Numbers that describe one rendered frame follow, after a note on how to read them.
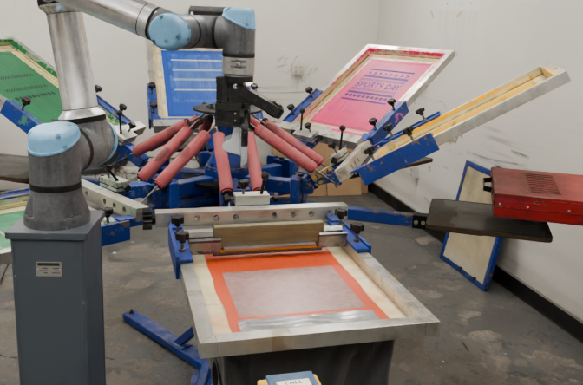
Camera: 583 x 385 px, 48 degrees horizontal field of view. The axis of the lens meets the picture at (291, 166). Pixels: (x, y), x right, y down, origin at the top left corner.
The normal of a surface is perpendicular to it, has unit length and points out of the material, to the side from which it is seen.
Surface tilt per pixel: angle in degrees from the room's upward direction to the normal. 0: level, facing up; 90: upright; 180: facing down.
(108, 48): 90
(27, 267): 90
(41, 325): 90
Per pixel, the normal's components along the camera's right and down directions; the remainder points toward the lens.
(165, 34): -0.25, 0.21
